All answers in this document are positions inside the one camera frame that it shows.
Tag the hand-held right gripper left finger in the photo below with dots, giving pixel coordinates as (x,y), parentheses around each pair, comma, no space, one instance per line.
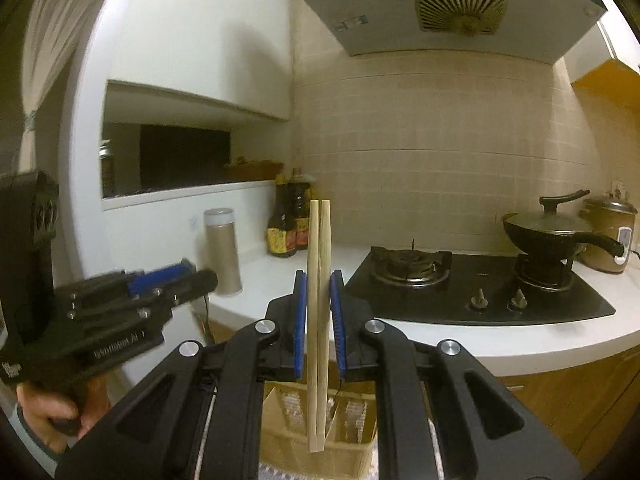
(299,325)

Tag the glass pan lid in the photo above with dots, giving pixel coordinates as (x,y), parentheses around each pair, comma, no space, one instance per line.
(545,220)

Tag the wooden chopstick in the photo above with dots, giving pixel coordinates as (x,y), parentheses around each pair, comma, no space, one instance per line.
(324,310)
(313,310)

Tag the person's left hand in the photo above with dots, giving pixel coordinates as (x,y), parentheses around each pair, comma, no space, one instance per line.
(42,405)

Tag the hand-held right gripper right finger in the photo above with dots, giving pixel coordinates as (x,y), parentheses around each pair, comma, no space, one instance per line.
(336,325)

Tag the cardboard box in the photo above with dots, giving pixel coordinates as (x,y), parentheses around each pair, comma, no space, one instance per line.
(290,425)

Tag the beige thermos canister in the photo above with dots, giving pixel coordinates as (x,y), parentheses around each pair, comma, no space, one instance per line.
(222,255)

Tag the yellow wall cabinet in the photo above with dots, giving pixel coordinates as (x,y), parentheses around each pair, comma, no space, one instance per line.
(610,72)

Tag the black frying pan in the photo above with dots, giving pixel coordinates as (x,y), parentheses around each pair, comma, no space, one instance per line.
(545,245)

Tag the grey range hood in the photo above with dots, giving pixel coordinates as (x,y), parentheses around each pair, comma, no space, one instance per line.
(450,5)

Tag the wooden base cabinet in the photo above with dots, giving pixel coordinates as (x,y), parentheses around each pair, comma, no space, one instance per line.
(565,395)

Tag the dark soy sauce bottle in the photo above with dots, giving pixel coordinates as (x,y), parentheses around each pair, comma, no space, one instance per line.
(281,230)
(302,210)

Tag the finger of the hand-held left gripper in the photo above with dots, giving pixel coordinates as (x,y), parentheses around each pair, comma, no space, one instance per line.
(160,276)
(195,284)

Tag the black gas stove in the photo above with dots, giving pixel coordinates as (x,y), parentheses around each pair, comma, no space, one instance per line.
(450,290)

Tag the small bottle with metal cap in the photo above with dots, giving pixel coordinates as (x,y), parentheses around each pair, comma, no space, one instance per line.
(107,172)

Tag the brown rice cooker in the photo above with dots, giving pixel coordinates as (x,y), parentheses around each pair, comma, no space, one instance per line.
(605,230)

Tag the wooden tray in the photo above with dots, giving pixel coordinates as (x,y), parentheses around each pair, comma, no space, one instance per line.
(252,167)

